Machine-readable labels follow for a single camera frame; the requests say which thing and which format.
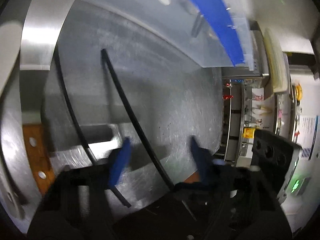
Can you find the yellow tape roll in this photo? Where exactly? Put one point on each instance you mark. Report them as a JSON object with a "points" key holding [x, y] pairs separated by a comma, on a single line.
{"points": [[299, 92]]}

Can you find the cream cutting board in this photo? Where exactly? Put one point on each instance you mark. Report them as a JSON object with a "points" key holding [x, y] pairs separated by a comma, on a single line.
{"points": [[278, 71]]}

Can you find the wooden handled cleaver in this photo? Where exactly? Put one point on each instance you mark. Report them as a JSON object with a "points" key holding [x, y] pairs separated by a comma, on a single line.
{"points": [[32, 84]]}

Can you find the black chopstick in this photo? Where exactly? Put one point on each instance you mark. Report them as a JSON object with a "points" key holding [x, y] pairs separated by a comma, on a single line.
{"points": [[106, 60], [76, 125]]}

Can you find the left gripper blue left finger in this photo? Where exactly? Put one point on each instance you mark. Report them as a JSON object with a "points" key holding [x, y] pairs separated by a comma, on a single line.
{"points": [[118, 160]]}

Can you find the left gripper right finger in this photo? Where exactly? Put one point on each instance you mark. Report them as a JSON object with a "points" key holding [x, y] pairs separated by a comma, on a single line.
{"points": [[203, 160]]}

